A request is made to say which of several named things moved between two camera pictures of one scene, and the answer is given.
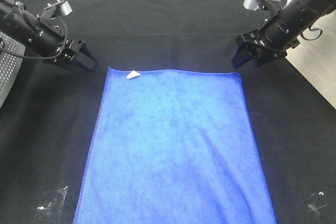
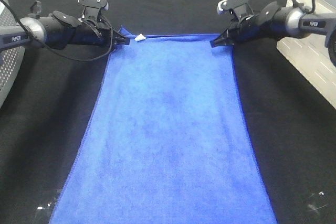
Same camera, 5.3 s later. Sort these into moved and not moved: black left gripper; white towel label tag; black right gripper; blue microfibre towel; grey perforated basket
Moved: blue microfibre towel; white towel label tag; black left gripper; black right gripper
Not moved: grey perforated basket
